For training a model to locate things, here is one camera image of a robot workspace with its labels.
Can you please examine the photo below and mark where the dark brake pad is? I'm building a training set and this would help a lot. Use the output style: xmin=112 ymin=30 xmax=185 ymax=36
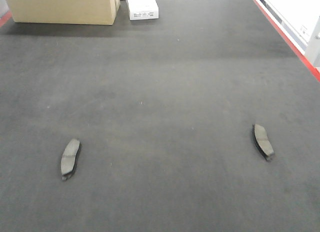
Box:
xmin=252 ymin=123 xmax=275 ymax=161
xmin=60 ymin=139 xmax=81 ymax=181

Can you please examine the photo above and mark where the dark conveyor belt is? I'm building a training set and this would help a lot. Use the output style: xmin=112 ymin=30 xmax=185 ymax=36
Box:
xmin=0 ymin=0 xmax=320 ymax=232

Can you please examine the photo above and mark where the long white carton box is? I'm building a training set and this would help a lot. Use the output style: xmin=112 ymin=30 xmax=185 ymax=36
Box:
xmin=126 ymin=0 xmax=159 ymax=21

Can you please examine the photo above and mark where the cardboard box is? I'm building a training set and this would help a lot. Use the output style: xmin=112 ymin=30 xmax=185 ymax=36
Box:
xmin=6 ymin=0 xmax=120 ymax=25

